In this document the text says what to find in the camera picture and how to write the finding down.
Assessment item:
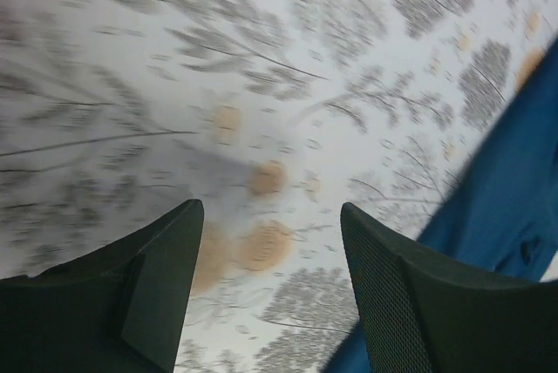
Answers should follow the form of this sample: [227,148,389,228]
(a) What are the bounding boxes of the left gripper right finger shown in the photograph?
[340,203,557,372]

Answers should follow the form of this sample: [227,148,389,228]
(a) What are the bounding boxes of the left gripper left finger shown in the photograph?
[1,200,204,372]

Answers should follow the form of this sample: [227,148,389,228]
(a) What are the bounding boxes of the dark blue t shirt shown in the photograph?
[325,45,557,372]

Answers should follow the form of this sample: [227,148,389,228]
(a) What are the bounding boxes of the floral table cloth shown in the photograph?
[1,0,557,372]

